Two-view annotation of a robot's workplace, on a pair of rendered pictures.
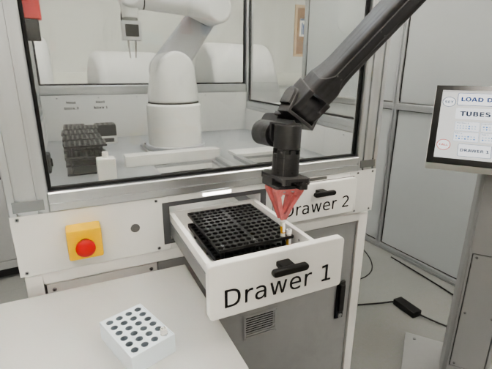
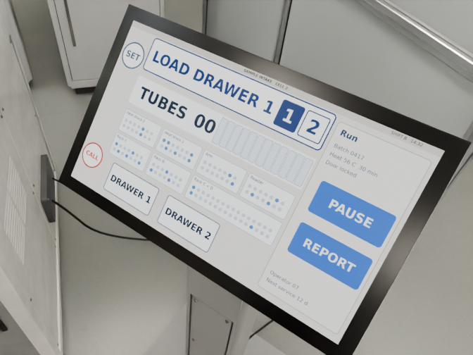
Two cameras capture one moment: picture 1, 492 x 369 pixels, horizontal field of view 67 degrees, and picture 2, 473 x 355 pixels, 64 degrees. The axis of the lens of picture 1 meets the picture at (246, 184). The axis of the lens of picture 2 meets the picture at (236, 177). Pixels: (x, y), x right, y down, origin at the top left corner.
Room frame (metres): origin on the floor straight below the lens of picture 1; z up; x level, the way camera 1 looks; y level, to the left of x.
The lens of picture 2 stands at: (0.77, -0.89, 1.45)
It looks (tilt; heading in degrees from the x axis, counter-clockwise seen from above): 45 degrees down; 0
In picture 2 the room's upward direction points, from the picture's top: 8 degrees clockwise
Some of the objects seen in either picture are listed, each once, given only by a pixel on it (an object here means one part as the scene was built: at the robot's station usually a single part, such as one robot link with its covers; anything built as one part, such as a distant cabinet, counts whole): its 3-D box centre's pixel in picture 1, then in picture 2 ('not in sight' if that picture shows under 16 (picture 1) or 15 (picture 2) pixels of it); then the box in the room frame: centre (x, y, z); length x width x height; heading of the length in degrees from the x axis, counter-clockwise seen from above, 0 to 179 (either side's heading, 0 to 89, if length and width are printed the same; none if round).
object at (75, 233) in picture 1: (84, 241); not in sight; (0.76, 0.36, 0.88); 0.07 x 0.05 x 0.07; 115
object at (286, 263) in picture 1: (287, 266); not in sight; (0.60, -0.08, 0.91); 0.07 x 0.04 x 0.01; 115
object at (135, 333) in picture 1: (137, 336); not in sight; (0.56, 0.20, 0.78); 0.12 x 0.08 x 0.04; 44
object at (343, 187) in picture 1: (316, 200); not in sight; (1.05, -0.21, 0.87); 0.29 x 0.02 x 0.11; 115
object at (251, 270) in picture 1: (279, 274); not in sight; (0.62, -0.06, 0.87); 0.29 x 0.02 x 0.11; 115
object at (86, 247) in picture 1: (85, 247); not in sight; (0.73, 0.35, 0.88); 0.04 x 0.03 x 0.04; 115
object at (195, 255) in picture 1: (235, 236); not in sight; (0.81, 0.02, 0.86); 0.40 x 0.26 x 0.06; 25
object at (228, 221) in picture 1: (236, 236); not in sight; (0.80, 0.02, 0.87); 0.22 x 0.18 x 0.06; 25
